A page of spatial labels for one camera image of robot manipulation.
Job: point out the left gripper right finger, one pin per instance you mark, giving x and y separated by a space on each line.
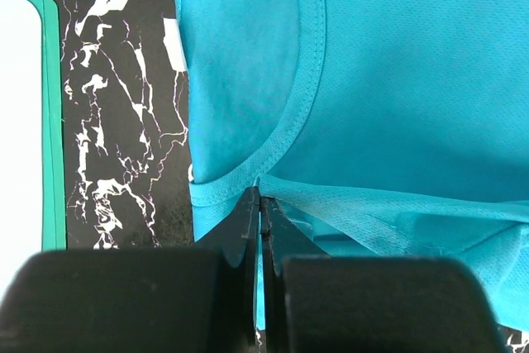
281 239

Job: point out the teal t shirt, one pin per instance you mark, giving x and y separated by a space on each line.
382 127

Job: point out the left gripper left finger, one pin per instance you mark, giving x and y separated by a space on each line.
235 241

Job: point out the green cutting mat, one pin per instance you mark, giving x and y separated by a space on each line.
54 231

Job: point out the light blue clipboard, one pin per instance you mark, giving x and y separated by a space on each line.
21 136

